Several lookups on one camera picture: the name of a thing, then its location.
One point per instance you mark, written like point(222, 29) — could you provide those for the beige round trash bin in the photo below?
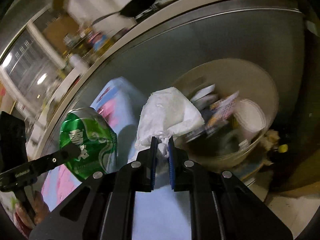
point(238, 101)

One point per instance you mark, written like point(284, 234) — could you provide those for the barred kitchen window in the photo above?
point(29, 73)

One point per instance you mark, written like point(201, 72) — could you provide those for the blue cartoon pig cloth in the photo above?
point(160, 214)

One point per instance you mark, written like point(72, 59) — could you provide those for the blue label oil bottle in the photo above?
point(98, 41)

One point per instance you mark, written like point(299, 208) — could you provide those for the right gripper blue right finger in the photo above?
point(221, 205)

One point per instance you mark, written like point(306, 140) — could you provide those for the white tissue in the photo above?
point(167, 114)

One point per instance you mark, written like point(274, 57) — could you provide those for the white plastic jug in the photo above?
point(78, 63)

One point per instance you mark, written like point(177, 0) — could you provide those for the black frying pan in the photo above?
point(132, 9)

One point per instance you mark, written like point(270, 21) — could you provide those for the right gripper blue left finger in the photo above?
point(102, 207)

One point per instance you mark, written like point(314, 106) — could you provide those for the left hand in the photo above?
point(39, 211)

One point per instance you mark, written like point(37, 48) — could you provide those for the crushed green drink can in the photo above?
point(90, 132)

